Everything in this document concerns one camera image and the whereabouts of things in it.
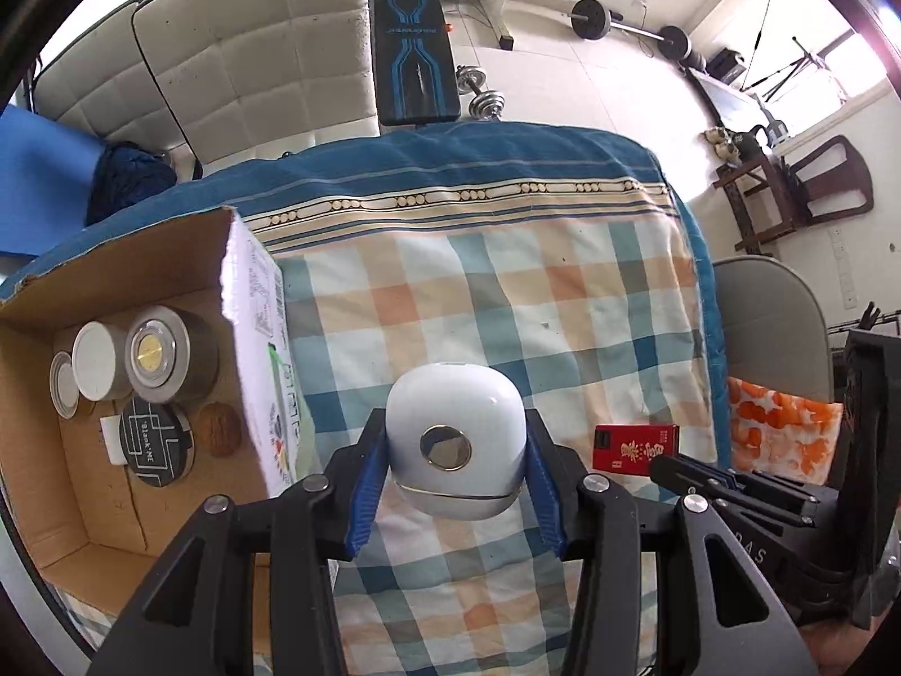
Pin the white quilted chair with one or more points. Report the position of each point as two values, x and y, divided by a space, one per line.
267 49
91 84

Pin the silver tin lid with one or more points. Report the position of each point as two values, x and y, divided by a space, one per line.
62 387

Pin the white rounded case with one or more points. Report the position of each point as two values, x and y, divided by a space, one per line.
457 408

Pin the small red box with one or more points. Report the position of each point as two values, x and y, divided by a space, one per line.
633 447

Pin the black patterned round tin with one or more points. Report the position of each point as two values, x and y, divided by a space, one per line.
155 440

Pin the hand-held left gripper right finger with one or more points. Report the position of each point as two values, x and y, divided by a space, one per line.
545 500

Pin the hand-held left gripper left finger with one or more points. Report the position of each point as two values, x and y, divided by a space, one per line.
366 500

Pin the orange and white cushion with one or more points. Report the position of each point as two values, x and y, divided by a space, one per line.
781 422

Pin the white shoe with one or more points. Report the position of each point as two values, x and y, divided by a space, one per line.
727 148
712 135

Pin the brown cardboard box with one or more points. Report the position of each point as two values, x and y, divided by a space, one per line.
70 507

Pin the short barbell with black plates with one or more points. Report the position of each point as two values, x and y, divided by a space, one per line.
590 17

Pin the checkered tablecloth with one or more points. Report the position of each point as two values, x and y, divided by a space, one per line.
493 282

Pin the dark flat panel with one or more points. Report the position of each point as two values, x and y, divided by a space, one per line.
728 102

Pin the white round jar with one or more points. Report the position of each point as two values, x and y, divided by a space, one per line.
98 359

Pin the brown walnut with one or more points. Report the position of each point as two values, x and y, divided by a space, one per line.
220 429

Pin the dark blue knitted cloth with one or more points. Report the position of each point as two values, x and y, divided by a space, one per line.
130 179

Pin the chrome dumbbell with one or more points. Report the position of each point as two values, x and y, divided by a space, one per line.
481 91

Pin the black tripod stand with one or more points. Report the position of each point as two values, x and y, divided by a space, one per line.
788 67

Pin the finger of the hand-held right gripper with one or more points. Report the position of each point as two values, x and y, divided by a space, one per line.
767 486
676 475

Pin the black speaker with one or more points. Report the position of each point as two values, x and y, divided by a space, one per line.
726 67

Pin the silver tin with gold centre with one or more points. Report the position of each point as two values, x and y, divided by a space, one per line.
158 352

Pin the grey chair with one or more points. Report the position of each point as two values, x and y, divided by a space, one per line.
767 324

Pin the small white cylinder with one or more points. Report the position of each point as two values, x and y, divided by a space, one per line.
110 440

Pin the brown wooden chair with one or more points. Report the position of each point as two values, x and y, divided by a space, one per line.
855 176

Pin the black and blue weight bench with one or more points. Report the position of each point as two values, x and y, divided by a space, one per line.
415 56

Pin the blue folded mat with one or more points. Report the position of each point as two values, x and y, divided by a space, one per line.
42 176

